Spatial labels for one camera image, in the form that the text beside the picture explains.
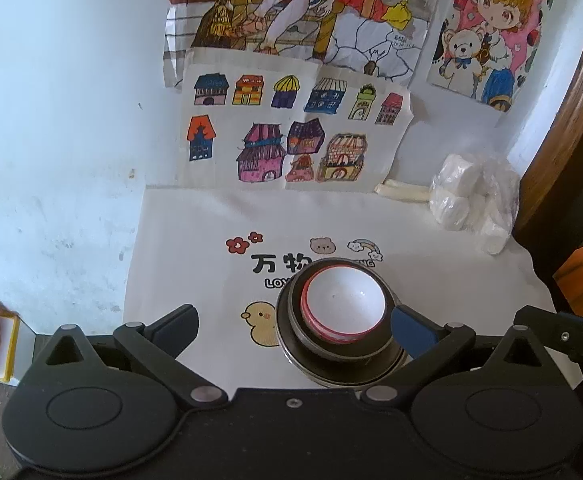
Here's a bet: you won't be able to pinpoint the teddy bear wall poster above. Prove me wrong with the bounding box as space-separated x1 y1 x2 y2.
425 0 561 114

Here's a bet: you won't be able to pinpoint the white printed tablecloth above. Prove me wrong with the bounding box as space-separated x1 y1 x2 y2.
122 184 559 397

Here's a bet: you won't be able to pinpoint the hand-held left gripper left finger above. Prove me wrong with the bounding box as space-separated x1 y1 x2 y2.
28 304 230 409

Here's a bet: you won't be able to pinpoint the clear plastic bag white cups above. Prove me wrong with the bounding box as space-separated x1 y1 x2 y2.
428 152 521 257

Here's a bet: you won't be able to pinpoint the steel plate with blue label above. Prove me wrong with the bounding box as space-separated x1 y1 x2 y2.
276 259 408 385

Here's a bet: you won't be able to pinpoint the stainless steel plate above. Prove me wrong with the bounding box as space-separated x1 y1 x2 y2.
278 265 409 390
277 262 409 387

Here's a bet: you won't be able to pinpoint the child with fan wall poster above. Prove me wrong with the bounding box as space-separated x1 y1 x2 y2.
163 0 445 92

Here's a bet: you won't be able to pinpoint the brown wooden frame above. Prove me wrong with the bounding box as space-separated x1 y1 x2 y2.
513 0 583 247

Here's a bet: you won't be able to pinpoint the white paper roll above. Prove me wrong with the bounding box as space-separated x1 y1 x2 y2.
375 182 431 205

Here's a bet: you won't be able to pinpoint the white bowl with red rim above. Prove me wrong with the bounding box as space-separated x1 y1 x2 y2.
304 267 387 337
298 260 389 345

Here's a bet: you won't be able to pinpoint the coloured houses drawing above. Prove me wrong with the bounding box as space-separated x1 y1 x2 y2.
173 49 415 194

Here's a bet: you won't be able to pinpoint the stainless steel bowl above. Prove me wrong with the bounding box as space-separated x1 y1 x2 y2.
294 280 398 362

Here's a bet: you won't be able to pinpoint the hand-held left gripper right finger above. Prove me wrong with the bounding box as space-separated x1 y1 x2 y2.
361 305 561 409

